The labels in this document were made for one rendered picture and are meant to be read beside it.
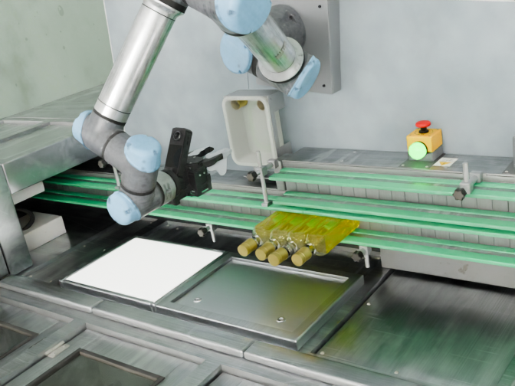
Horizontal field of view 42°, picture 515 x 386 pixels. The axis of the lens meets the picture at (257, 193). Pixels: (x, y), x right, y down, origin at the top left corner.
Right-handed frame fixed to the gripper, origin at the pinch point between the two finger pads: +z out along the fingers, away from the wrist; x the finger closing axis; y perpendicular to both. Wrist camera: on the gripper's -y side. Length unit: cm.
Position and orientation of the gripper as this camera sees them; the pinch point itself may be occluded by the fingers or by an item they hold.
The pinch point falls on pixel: (218, 148)
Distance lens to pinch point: 168.5
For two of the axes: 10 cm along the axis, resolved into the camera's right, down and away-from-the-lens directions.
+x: 8.0, 1.1, -5.9
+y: 1.4, 9.2, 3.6
